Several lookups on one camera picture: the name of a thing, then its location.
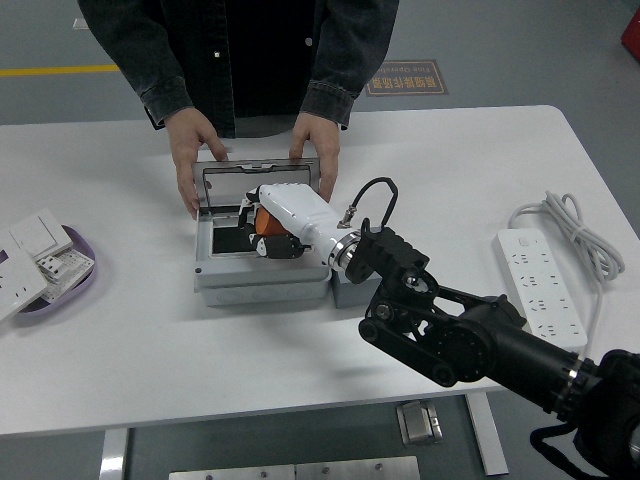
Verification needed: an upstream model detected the white power strip cord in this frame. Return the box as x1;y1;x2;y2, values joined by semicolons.
507;189;626;361

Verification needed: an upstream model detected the person's right hand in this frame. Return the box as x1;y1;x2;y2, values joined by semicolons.
166;106;231;221

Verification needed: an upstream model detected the red object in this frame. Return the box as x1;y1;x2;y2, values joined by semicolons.
619;9;640;51

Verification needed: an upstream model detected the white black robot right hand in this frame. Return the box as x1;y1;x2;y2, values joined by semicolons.
238;183;357;262

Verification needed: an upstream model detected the grey cube with round hole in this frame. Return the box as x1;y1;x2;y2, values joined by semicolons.
329;269;384;310

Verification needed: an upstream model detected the brown floor sign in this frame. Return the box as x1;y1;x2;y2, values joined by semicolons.
366;59;450;97

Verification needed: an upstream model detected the metal floor socket box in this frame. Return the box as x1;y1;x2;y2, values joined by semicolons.
396;399;444;445

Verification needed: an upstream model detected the purple tray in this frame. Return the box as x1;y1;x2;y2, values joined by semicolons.
10;224;97;317

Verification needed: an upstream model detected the white switch panel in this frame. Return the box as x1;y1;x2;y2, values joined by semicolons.
8;208;75;261

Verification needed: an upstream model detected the orange cylinder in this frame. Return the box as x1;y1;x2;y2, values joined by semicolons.
254;207;289;237

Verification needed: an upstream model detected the white socket module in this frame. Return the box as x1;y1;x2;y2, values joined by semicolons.
32;248;95;304

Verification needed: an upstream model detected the grey electrical box with lid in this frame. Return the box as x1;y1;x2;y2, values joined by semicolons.
192;157;334;308

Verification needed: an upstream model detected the person's left hand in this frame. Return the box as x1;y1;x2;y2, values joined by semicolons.
288;112;342;204

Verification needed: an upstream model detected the grey metal base plate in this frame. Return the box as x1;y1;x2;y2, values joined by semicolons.
168;455;421;480

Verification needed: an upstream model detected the white table leg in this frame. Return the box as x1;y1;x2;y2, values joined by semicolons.
98;428;130;480
464;393;510;476

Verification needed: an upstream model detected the large white socket panel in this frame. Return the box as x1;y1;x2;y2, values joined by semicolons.
0;238;51;322

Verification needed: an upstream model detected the person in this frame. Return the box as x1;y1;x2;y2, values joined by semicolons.
77;0;401;140

